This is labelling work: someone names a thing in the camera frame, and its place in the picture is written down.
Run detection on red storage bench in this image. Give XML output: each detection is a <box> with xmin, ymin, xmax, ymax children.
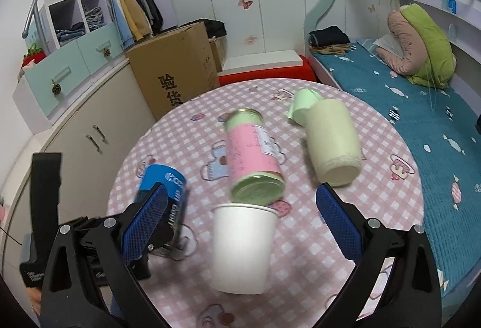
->
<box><xmin>219</xmin><ymin>56</ymin><xmax>318</xmax><ymax>87</ymax></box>

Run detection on cream curved cabinet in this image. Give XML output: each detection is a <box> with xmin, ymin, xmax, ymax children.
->
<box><xmin>1</xmin><ymin>62</ymin><xmax>155</xmax><ymax>275</ymax></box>

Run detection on strawberry plush toy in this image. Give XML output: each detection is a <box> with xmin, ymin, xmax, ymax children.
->
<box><xmin>17</xmin><ymin>43</ymin><xmax>47</xmax><ymax>81</ymax></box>

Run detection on white paper cup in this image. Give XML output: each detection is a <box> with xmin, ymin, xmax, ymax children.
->
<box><xmin>210</xmin><ymin>203</ymin><xmax>279</xmax><ymax>296</ymax></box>

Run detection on pink green clear canister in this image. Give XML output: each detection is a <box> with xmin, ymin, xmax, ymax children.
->
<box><xmin>224</xmin><ymin>108</ymin><xmax>285</xmax><ymax>206</ymax></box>

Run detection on pink green rolled quilt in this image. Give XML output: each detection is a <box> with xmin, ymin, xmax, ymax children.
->
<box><xmin>375</xmin><ymin>4</ymin><xmax>457</xmax><ymax>90</ymax></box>

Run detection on blue black CoolTowel can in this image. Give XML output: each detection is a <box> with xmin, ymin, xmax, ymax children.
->
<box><xmin>134</xmin><ymin>164</ymin><xmax>188</xmax><ymax>249</ymax></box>

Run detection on teal candy print bedsheet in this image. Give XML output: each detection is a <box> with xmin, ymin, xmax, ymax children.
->
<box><xmin>313</xmin><ymin>43</ymin><xmax>480</xmax><ymax>296</ymax></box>

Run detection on mint drawer cabinet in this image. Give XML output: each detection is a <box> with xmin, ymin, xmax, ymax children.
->
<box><xmin>12</xmin><ymin>23</ymin><xmax>125</xmax><ymax>135</ymax></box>

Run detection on folded jeans in cubby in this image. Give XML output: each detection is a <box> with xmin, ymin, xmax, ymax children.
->
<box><xmin>55</xmin><ymin>6</ymin><xmax>105</xmax><ymax>46</ymax></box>

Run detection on blue box on shelf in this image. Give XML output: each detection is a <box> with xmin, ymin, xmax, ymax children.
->
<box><xmin>445</xmin><ymin>0</ymin><xmax>457</xmax><ymax>14</ymax></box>

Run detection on pink checkered tablecloth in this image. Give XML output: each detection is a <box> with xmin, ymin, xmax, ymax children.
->
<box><xmin>108</xmin><ymin>79</ymin><xmax>424</xmax><ymax>327</ymax></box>

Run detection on black bag on boxes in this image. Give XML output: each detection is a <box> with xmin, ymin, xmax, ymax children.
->
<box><xmin>183</xmin><ymin>18</ymin><xmax>227</xmax><ymax>39</ymax></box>

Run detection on hanging clothes row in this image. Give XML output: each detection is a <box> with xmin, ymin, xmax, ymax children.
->
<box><xmin>107</xmin><ymin>0</ymin><xmax>164</xmax><ymax>50</ymax></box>

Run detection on white pillow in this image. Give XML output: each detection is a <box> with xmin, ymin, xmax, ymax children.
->
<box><xmin>374</xmin><ymin>34</ymin><xmax>403</xmax><ymax>58</ymax></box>

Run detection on small green paper cup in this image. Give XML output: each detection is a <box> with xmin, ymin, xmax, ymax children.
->
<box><xmin>288</xmin><ymin>88</ymin><xmax>323</xmax><ymax>127</ymax></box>

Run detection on folded dark clothes pile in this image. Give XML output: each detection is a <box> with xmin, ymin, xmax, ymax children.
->
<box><xmin>308</xmin><ymin>26</ymin><xmax>351</xmax><ymax>56</ymax></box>

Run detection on large cardboard box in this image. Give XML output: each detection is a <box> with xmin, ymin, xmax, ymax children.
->
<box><xmin>126</xmin><ymin>22</ymin><xmax>219</xmax><ymax>120</ymax></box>

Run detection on white board on bench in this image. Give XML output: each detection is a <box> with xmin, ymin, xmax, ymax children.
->
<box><xmin>219</xmin><ymin>50</ymin><xmax>303</xmax><ymax>76</ymax></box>

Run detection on small cardboard box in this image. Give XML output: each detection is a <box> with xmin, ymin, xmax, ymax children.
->
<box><xmin>210</xmin><ymin>38</ymin><xmax>226</xmax><ymax>72</ymax></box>

